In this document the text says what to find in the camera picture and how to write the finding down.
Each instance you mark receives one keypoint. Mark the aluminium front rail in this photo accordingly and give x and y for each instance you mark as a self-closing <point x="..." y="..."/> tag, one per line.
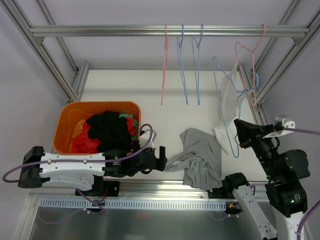
<point x="150" y="190"/>

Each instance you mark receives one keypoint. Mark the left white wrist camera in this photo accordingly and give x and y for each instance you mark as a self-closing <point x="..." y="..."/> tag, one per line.
<point x="147" y="139"/>

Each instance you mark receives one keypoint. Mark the green tank top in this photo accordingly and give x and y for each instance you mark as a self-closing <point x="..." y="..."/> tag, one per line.
<point x="132" y="125"/>

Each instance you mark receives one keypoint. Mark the blue wire hanger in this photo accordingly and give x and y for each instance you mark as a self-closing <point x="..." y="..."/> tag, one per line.
<point x="179" y="43"/>

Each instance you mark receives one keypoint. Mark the orange plastic basket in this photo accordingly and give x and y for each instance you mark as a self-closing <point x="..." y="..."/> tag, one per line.
<point x="73" y="116"/>

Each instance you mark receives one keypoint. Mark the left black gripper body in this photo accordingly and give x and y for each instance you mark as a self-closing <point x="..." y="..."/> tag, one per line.
<point x="161" y="158"/>

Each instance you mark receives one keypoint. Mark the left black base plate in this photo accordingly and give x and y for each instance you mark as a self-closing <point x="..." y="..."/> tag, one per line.
<point x="108" y="188"/>

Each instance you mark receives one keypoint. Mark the red tank top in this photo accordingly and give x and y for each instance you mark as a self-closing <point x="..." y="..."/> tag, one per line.
<point x="82" y="144"/>

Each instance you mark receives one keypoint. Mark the pink hanger far right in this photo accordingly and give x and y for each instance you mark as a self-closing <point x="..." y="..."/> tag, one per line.
<point x="238" y="48"/>

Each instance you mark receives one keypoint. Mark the grey tank top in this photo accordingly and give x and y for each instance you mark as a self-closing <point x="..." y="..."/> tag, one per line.
<point x="201" y="160"/>

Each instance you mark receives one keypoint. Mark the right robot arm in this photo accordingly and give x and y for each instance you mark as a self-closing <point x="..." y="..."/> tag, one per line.
<point x="283" y="172"/>

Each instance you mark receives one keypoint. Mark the aluminium hanging rail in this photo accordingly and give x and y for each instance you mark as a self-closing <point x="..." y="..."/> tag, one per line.
<point x="290" y="31"/>

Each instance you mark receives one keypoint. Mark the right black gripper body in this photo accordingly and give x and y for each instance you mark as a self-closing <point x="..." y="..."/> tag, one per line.
<point x="256" y="136"/>

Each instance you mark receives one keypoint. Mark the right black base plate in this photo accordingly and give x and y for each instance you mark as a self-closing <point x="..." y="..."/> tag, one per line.
<point x="216" y="193"/>

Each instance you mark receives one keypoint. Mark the white slotted cable duct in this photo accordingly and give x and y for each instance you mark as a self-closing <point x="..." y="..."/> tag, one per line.
<point x="136" y="204"/>

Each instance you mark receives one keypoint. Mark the white cloth on table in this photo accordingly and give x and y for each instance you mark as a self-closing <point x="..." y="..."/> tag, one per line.
<point x="229" y="95"/>

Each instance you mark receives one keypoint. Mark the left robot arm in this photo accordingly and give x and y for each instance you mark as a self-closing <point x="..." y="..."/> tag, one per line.
<point x="87" y="172"/>

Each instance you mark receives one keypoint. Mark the black tank top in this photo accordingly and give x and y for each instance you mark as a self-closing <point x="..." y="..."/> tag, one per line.
<point x="110" y="130"/>

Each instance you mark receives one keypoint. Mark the pink wire hanger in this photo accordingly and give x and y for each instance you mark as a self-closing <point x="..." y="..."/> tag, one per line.
<point x="166" y="48"/>

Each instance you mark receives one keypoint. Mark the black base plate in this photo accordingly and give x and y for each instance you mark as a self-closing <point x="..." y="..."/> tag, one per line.
<point x="108" y="188"/>
<point x="216" y="193"/>

